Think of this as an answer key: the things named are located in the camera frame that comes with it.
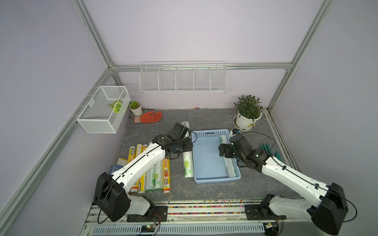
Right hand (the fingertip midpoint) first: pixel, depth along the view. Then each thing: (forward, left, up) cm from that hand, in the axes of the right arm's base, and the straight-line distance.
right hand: (224, 146), depth 81 cm
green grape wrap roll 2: (-15, +41, -11) cm, 45 cm away
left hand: (-1, +19, +1) cm, 20 cm away
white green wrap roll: (-9, -4, -11) cm, 15 cm away
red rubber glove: (+36, +54, -16) cm, 67 cm away
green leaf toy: (+19, +61, +14) cm, 65 cm away
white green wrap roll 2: (-8, +20, +1) cm, 22 cm away
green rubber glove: (+7, -31, -14) cm, 34 cm away
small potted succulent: (+40, +62, -8) cm, 74 cm away
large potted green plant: (+26, -19, +2) cm, 32 cm away
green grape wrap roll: (-12, +38, -12) cm, 41 cm away
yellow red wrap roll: (-12, +33, -12) cm, 37 cm away
